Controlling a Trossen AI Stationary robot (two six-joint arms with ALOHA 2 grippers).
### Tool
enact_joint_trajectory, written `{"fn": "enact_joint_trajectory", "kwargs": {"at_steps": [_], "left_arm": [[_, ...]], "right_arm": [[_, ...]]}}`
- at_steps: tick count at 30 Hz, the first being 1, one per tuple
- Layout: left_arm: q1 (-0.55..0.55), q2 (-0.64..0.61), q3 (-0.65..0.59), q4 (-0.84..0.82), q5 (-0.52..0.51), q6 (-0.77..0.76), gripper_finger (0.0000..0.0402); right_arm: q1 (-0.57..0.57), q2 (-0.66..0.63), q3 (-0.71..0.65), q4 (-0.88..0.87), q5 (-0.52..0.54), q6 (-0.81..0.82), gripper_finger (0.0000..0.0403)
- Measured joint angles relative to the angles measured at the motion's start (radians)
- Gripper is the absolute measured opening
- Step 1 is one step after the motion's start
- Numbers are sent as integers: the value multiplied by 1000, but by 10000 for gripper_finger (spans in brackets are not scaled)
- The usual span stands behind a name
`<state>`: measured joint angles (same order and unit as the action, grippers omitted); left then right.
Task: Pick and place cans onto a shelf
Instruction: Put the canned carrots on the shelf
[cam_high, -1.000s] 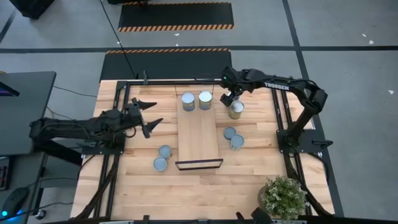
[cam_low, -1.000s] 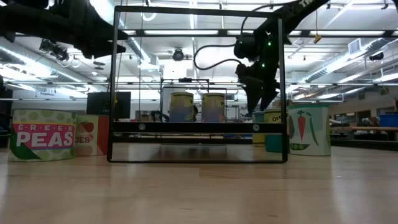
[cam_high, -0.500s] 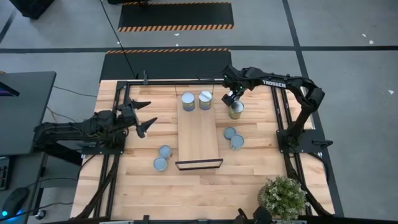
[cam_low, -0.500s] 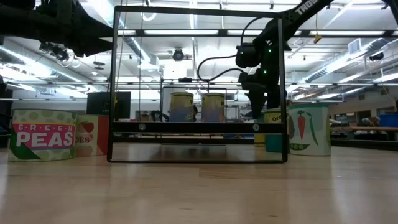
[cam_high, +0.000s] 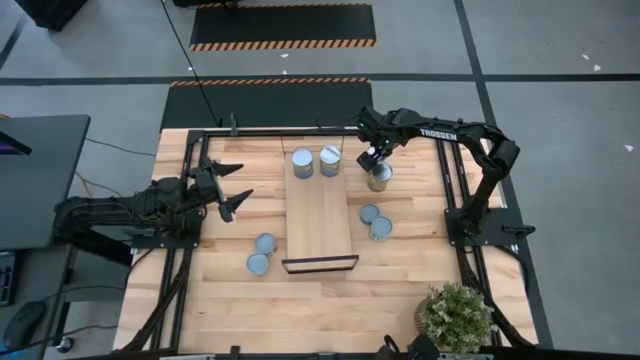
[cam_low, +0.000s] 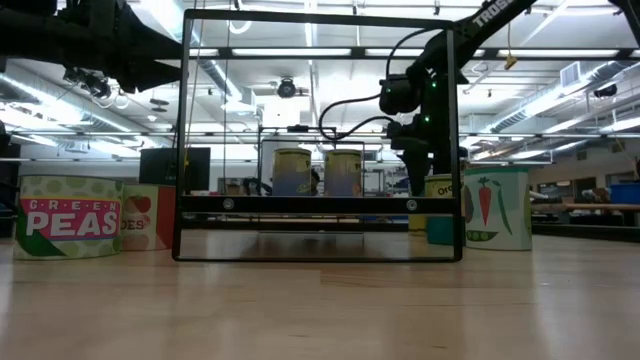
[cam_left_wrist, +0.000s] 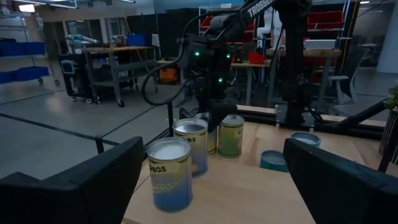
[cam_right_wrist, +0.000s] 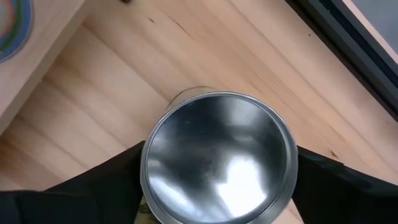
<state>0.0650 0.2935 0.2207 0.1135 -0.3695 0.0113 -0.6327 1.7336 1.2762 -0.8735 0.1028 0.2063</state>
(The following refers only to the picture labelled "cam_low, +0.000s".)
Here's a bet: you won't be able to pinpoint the white can vegetable drawings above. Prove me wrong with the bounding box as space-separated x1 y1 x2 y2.
462 166 533 252

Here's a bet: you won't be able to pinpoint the black aluminium rig frame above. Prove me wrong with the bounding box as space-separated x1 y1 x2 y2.
189 46 640 60

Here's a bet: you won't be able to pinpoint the blue storage bin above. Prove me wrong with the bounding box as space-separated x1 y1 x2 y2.
608 182 640 206

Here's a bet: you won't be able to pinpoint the green peas tin can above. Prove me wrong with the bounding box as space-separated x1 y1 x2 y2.
13 174 125 261

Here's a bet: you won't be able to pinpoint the black background monitor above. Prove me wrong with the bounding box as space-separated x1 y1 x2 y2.
138 147 212 194

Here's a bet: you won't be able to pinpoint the white ceiling vent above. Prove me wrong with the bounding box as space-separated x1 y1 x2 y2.
559 61 582 89

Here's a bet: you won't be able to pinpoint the tall tin can yellow label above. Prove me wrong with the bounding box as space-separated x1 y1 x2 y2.
271 147 313 197
323 148 363 197

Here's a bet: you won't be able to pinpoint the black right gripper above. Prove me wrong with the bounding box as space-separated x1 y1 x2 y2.
387 114 449 197

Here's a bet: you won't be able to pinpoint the short can yellow teal label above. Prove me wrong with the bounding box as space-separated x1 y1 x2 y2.
408 173 467 247

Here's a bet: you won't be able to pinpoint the black overhead camera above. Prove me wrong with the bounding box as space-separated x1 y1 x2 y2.
276 77 298 100

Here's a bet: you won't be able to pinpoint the wooden background table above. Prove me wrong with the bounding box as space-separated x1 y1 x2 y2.
530 202 640 214

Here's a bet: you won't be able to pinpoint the tomatoes tin can red label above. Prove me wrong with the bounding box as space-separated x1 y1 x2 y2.
119 183 177 252

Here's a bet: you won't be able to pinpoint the wooden shelf black metal frame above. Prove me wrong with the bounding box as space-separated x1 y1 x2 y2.
172 8 464 264

